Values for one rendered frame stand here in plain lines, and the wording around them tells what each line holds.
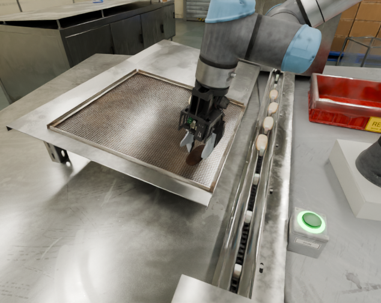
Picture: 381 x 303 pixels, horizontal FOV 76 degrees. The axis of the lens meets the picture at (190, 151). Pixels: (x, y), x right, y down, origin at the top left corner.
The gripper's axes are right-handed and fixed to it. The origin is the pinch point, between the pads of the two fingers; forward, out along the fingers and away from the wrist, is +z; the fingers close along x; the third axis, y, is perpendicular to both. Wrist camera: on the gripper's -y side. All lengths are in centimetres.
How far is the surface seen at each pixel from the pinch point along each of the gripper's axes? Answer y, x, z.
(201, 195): 8.1, 6.4, 5.8
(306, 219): 4.2, 29.3, -0.2
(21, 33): -76, -203, 40
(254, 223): 6.4, 20.6, 7.2
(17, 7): -180, -385, 73
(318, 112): -57, 25, 2
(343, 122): -59, 36, 3
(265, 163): -16.9, 16.6, 7.1
